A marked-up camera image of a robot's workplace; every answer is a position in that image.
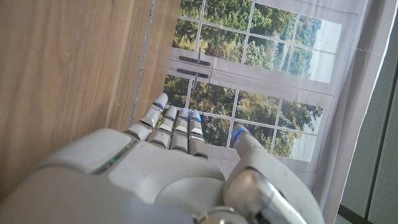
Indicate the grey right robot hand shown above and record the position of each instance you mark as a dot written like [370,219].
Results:
[149,174]

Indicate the printed window backdrop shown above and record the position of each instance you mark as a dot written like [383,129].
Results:
[264,46]

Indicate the grey perforated wall panel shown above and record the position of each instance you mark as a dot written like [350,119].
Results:
[373,155]

